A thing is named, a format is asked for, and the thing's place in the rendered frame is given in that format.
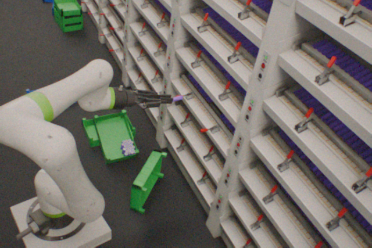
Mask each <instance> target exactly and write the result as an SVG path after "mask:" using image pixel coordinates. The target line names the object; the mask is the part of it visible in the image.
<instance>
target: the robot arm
mask: <svg viewBox="0 0 372 248"><path fill-rule="evenodd" d="M112 78H113V69H112V67H111V65H110V64H109V63H108V62H106V61H105V60H103V59H98V60H93V61H92V62H90V63H89V64H87V65H86V66H84V67H83V68H82V69H81V70H79V71H77V72H76V73H74V74H72V75H70V76H68V77H67V78H65V79H63V80H61V81H58V82H56V83H54V84H51V85H48V86H46V87H45V88H41V89H39V90H36V91H34V92H30V93H29V94H26V95H23V96H21V97H19V98H16V99H14V100H13V101H11V102H9V103H7V104H5V105H3V106H1V107H0V143H1V144H3V145H6V146H9V147H11V148H14V149H17V150H18V151H19V152H21V153H23V154H25V155H26V156H27V157H29V158H30V159H32V160H33V161H34V162H35V163H36V164H38V165H39V166H40V167H41V168H42V169H41V170H39V172H37V175H36V177H35V181H34V183H35V190H36V193H37V198H38V201H39V205H40V208H39V209H37V210H36V211H33V212H32V213H30V214H29V218H30V221H29V222H28V225H29V228H27V229H25V230H24V231H22V232H21V233H19V234H17V235H16V237H17V240H20V239H22V238H24V237H25V236H26V235H28V234H29V233H31V232H33V233H35V232H37V231H38V232H39V233H40V234H43V236H45V235H47V234H48V233H49V230H50V229H63V228H65V227H67V226H69V225H70V224H71V223H72V222H73V221H74V219H76V220H78V221H81V222H83V223H89V222H94V221H96V220H97V219H98V218H99V217H100V216H101V215H102V214H103V212H104V209H105V202H104V199H103V196H102V194H101V193H100V192H99V191H98V190H97V189H96V188H95V187H94V186H93V184H92V183H91V181H90V179H89V178H88V176H87V175H86V173H85V171H84V169H83V166H82V164H81V161H80V158H79V155H78V153H77V148H76V142H75V140H74V138H73V136H72V134H71V132H69V131H68V130H67V129H65V128H63V127H60V126H57V125H54V124H52V123H50V122H51V121H52V120H53V119H54V118H56V117H57V116H58V115H60V114H61V113H62V112H63V111H64V110H65V109H66V108H68V107H69V106H71V105H72V104H74V103H75V102H77V101H78V104H79V105H80V106H81V107H82V108H83V109H84V110H85V111H88V112H95V111H98V110H123V109H124V107H132V106H134V105H136V106H141V107H142V110H145V109H146V108H152V107H160V104H172V103H173V100H174V98H171V95H158V93H154V91H149V90H143V89H136V88H134V89H133V90H131V89H124V88H122V87H123V86H122V85H121V86H120V87H109V84H110V82H111V80H112Z"/></svg>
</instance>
